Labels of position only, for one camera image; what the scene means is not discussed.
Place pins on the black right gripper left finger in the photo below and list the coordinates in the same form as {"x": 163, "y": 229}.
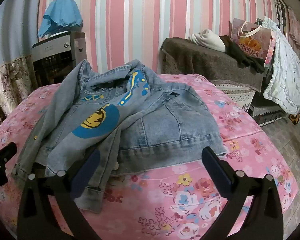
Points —
{"x": 36, "y": 219}

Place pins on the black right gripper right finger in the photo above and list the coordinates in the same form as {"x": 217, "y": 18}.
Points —
{"x": 264, "y": 219}

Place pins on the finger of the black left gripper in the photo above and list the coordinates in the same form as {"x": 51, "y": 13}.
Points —
{"x": 6, "y": 154}

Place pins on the blue denim jacket yellow print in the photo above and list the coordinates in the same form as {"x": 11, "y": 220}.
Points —
{"x": 136, "y": 120}

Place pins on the pink floral bed sheet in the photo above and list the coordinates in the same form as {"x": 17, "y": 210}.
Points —
{"x": 177, "y": 202}

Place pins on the floral beige curtain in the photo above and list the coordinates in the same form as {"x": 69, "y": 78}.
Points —
{"x": 17, "y": 82}

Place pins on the low dark stool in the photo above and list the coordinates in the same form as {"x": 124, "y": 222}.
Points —
{"x": 265, "y": 111}

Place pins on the dotted beige fabric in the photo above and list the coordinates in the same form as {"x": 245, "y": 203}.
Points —
{"x": 240, "y": 94}

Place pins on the grey water dispenser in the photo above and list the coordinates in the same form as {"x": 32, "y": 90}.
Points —
{"x": 55, "y": 57}

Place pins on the white quilted blanket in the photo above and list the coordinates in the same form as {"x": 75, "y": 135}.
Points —
{"x": 284, "y": 86}

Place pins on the black garment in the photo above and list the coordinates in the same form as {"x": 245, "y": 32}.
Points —
{"x": 243, "y": 60}

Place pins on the blue cloth cover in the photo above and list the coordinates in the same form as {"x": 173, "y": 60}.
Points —
{"x": 60, "y": 15}

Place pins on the pink floral gift bag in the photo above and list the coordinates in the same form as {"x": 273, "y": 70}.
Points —
{"x": 255, "y": 40}

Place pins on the brown blanket covered furniture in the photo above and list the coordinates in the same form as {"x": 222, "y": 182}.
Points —
{"x": 180, "y": 56}

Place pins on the cream white garment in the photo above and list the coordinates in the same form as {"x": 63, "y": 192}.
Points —
{"x": 208, "y": 39}

